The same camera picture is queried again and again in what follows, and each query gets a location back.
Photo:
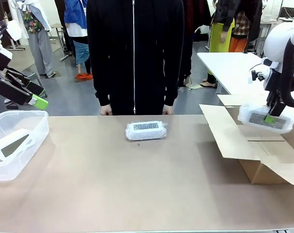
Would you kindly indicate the person in orange trousers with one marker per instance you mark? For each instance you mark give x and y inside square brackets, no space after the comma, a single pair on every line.
[239,36]

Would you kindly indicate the grey metal stool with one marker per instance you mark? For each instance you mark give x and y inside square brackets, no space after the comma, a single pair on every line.
[32,76]

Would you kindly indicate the white unwrapped clock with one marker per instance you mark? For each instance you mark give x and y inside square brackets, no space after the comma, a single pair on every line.
[13,145]

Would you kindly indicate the person in yellow apron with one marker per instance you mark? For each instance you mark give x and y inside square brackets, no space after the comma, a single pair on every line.
[219,31]

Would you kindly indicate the person in blue jacket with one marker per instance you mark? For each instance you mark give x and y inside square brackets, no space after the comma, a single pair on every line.
[76,24]

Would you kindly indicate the person in black hoodie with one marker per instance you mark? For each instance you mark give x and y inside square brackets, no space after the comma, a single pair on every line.
[146,48]

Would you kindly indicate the open cardboard box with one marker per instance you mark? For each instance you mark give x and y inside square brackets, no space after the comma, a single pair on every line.
[234,136]

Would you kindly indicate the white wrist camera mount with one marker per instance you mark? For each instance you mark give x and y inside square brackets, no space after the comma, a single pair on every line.
[269,77]
[14,30]

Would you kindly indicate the clear plastic bin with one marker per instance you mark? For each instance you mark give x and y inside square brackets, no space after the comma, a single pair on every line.
[39,126]

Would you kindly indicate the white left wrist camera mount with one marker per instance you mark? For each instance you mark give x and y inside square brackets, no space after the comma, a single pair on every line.
[14,30]

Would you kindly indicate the person's left hand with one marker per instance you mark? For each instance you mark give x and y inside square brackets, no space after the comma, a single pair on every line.
[167,109]

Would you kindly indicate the small background side table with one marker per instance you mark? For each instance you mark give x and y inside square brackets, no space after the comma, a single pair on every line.
[59,28]

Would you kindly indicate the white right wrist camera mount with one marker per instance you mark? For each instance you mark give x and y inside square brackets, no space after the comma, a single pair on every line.
[269,77]

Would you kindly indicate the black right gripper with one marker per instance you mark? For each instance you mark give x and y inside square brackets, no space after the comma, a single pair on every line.
[274,97]

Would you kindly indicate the person in floral shirt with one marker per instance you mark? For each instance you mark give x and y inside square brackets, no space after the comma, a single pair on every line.
[38,36]

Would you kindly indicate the person's right hand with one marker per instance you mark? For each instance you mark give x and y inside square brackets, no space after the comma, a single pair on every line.
[106,110]

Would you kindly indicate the bubble-wrapped clock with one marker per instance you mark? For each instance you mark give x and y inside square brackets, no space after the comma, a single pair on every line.
[256,120]
[146,133]

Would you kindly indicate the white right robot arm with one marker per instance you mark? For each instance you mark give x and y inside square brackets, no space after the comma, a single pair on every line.
[278,41]

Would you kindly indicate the white background desk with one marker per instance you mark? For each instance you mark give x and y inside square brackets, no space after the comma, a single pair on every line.
[19,48]

